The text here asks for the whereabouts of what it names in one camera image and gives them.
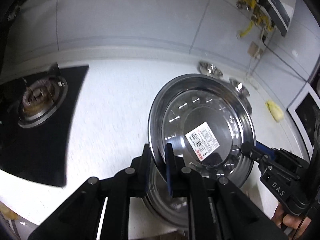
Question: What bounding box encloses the steel plate without label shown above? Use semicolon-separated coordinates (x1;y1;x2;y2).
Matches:
143;163;188;230

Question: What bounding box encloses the large steel plate with label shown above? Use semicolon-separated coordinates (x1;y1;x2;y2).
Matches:
148;74;255;187

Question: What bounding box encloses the napa cabbage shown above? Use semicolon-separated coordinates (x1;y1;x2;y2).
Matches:
265;100;284;122

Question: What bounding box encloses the beige wall socket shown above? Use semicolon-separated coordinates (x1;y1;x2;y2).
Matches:
247;42;263;59

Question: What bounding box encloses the person right hand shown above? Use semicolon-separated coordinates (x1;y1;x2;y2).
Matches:
271;204;311;239

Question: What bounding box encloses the white gas water heater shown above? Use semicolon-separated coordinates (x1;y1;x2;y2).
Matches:
245;0;297;38

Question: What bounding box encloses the white microwave oven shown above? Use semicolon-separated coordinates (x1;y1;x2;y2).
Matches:
287;83;319;154

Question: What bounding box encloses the small steel bowl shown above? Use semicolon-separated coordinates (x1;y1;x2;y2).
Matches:
229;77;250;97
198;61;223;79

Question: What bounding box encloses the white power cable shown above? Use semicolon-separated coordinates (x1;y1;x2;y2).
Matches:
245;55;261;91

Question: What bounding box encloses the black gas stove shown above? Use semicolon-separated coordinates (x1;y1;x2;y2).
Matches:
1;63;89;187

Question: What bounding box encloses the black power cable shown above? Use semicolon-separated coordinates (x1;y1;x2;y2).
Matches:
261;36;311;83

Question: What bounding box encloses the yellow plastic bag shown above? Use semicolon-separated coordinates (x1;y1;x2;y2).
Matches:
0;202;19;220

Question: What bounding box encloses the large steel bowl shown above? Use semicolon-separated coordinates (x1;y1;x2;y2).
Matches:
237;90;252;115

